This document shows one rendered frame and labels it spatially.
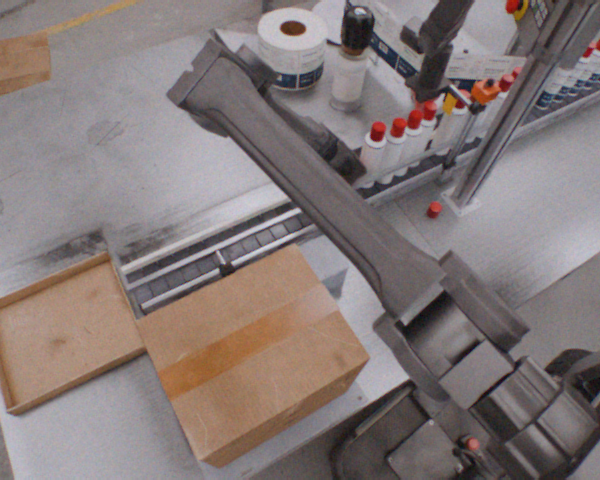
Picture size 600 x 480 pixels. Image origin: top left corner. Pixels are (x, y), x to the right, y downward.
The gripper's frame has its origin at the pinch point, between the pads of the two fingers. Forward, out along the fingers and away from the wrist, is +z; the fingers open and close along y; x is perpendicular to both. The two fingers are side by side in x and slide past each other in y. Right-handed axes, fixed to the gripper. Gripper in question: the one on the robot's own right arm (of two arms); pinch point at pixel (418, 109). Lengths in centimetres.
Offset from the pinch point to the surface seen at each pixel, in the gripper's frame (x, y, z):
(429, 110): 6.2, 3.9, -6.6
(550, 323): 61, -65, 102
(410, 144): 8.1, 8.9, 0.8
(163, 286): 8, 75, 14
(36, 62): -213, 90, 99
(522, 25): 11.5, -8.1, -29.3
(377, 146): 7.1, 19.0, -2.6
